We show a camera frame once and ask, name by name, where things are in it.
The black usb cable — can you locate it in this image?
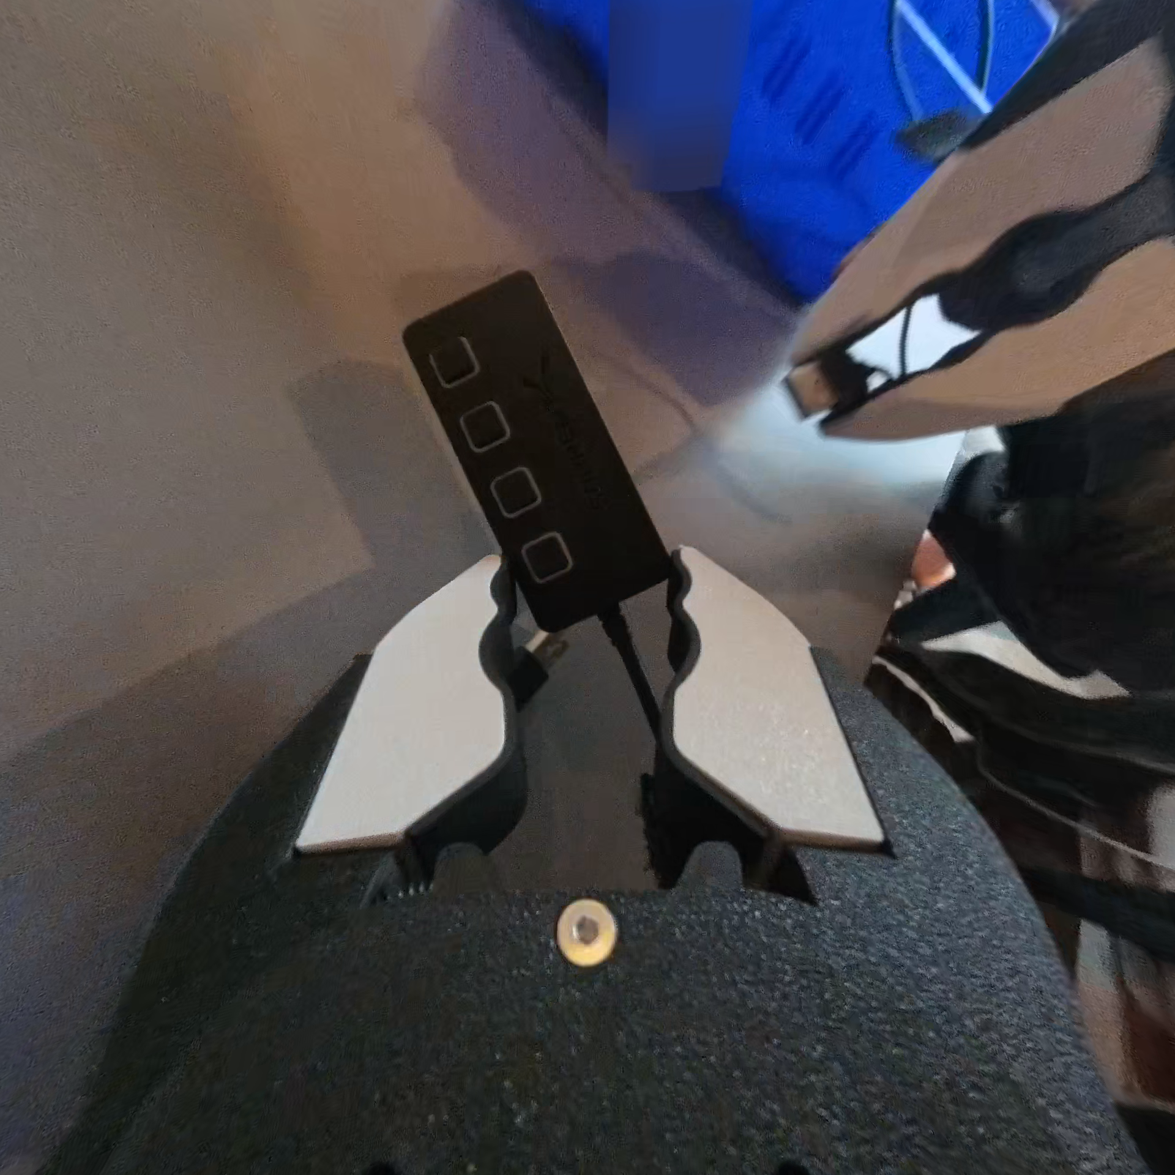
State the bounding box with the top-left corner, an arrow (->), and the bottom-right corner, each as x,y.
783,300 -> 921,425

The black four-button usb hub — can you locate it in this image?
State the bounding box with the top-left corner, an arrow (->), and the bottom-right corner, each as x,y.
402,268 -> 674,635

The black hub cable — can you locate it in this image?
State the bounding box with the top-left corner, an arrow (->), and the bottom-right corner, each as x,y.
509,601 -> 665,737

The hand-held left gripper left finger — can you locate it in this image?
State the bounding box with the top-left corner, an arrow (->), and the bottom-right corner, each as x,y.
294,552 -> 529,882

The blue plastic bin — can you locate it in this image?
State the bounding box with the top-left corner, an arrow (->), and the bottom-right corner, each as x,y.
513,0 -> 1066,306

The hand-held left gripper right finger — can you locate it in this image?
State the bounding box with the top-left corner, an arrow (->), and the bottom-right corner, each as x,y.
641,546 -> 887,886

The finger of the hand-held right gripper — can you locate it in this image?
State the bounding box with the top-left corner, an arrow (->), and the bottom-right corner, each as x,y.
820,264 -> 1175,442
789,40 -> 1175,370

